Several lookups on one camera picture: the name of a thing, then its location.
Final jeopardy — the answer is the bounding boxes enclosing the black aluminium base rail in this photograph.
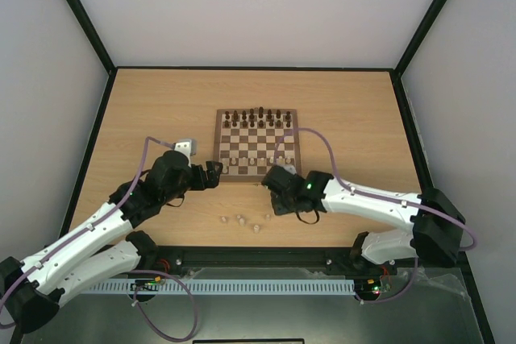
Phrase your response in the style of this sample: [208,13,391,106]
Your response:
[132,245,468,279]

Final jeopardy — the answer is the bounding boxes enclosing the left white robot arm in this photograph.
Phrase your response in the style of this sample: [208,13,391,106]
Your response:
[1,150,223,334]

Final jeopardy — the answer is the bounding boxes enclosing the wooden chess board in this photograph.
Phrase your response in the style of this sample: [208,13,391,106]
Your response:
[213,106,302,183]

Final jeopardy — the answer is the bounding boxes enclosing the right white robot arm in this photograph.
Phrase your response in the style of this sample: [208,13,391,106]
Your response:
[261,165,465,273]

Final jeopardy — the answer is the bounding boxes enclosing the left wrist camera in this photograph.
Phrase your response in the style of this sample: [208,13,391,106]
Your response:
[173,139,198,156]

